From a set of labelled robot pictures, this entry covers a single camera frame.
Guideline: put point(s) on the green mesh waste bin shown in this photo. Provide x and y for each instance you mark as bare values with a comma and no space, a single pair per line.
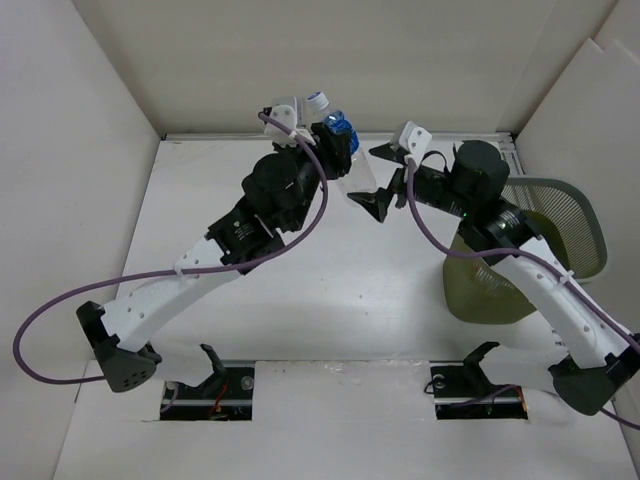
474,293

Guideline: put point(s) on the blue label bottle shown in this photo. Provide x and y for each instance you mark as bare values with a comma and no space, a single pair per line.
353,172

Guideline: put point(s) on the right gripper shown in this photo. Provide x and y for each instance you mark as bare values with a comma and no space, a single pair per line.
377,204

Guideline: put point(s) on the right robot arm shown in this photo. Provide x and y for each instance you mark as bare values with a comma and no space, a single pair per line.
596,355

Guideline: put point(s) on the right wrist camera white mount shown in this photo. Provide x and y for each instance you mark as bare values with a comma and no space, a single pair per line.
410,140

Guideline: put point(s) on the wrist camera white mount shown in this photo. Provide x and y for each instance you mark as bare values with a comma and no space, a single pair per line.
289,111
410,140

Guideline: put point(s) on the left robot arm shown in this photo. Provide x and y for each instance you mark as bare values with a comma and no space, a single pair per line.
277,196

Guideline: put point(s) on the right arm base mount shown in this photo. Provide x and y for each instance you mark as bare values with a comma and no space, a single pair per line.
461,391

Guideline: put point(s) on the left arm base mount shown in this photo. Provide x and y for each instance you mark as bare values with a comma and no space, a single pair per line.
225,396

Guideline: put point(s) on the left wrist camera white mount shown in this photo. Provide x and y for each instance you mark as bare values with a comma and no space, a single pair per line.
289,111

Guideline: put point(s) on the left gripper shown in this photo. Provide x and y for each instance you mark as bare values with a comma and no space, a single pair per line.
333,147

